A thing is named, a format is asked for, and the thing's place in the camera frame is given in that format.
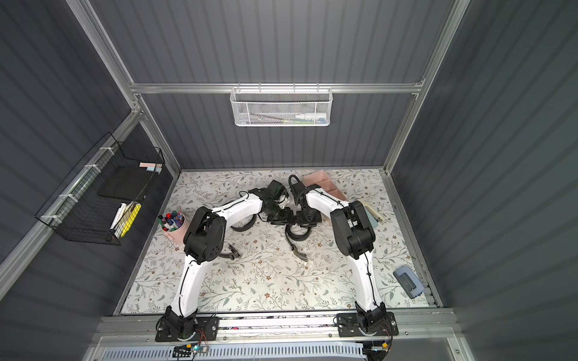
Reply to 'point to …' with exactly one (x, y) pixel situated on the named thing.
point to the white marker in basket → (120, 213)
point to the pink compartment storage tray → (320, 178)
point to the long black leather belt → (290, 236)
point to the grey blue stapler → (409, 281)
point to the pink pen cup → (174, 225)
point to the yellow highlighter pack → (126, 218)
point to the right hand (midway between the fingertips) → (310, 226)
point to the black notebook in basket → (128, 182)
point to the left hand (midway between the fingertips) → (290, 221)
